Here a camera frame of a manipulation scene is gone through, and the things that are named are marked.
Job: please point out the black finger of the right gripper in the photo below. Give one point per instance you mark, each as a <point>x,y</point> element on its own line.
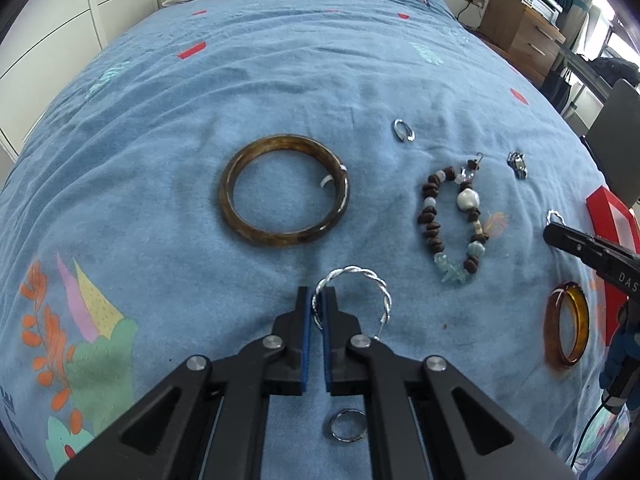
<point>575,242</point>

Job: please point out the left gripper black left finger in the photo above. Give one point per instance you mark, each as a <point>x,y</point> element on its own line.
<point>206,419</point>

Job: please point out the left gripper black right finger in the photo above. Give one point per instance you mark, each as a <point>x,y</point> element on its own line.
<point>425,419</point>

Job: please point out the amber translucent bangle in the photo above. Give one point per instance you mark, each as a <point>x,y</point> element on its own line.
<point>566,326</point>

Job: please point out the dark brown jade bangle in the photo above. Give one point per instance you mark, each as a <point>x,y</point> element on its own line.
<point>281,143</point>

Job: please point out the red white jewelry box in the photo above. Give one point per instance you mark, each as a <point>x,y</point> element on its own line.
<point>616,232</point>

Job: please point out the grey desk chair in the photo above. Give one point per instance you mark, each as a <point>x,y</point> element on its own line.
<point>613,142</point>

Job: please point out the silver crystal charm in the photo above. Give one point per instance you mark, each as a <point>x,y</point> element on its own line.
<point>516,161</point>

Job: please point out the dark bag on desk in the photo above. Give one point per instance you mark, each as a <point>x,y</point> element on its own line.
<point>615,69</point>

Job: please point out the wooden drawer cabinet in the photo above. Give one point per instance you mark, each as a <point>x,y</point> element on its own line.
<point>522,36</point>

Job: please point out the white wardrobe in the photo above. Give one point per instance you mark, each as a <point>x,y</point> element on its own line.
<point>49,43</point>

